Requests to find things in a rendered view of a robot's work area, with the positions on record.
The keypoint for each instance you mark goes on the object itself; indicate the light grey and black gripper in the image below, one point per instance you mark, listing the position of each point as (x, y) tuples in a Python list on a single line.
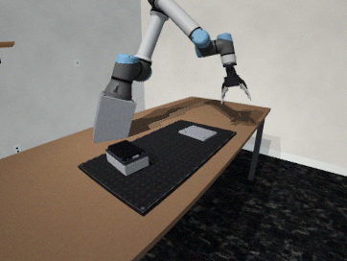
[(233, 81)]

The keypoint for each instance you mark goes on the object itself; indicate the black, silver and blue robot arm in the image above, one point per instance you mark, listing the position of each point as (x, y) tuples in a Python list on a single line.
[(139, 66)]

